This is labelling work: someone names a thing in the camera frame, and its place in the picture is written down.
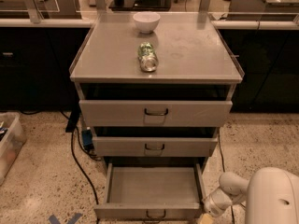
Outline grey drawer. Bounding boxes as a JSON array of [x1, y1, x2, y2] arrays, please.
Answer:
[[94, 163, 206, 221], [93, 137, 218, 157], [79, 100, 233, 127]]

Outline grey bottom drawer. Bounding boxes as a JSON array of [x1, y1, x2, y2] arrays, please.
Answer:
[[94, 163, 206, 221]]

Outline long white counter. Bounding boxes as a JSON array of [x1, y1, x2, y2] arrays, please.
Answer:
[[0, 19, 299, 31]]

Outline blue power adapter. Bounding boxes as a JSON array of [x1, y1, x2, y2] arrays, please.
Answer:
[[81, 130, 93, 151]]

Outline grey middle drawer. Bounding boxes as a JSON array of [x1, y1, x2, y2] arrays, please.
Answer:
[[93, 137, 218, 157]]

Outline grey drawer cabinet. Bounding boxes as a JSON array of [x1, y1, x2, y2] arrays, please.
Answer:
[[70, 13, 243, 165]]

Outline white bowl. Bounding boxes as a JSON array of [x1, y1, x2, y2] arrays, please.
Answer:
[[133, 11, 161, 34]]

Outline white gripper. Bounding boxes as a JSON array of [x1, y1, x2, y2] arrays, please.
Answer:
[[198, 187, 232, 224]]

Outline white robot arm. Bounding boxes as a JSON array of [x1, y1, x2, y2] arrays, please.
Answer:
[[198, 167, 299, 224]]

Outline black floor cable left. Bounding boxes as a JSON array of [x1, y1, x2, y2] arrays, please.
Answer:
[[59, 109, 101, 224]]

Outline grey top drawer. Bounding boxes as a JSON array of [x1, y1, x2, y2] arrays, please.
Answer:
[[79, 100, 233, 127]]

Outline green soda can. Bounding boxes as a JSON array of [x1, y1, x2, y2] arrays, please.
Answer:
[[137, 42, 159, 72]]

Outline clear plastic storage bin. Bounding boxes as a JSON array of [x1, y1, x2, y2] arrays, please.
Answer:
[[0, 112, 26, 185]]

